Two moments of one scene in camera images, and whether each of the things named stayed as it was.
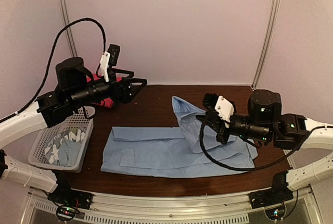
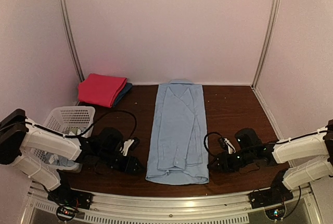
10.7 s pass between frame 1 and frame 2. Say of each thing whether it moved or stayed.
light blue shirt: moved
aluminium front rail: stayed
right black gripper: moved
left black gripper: moved
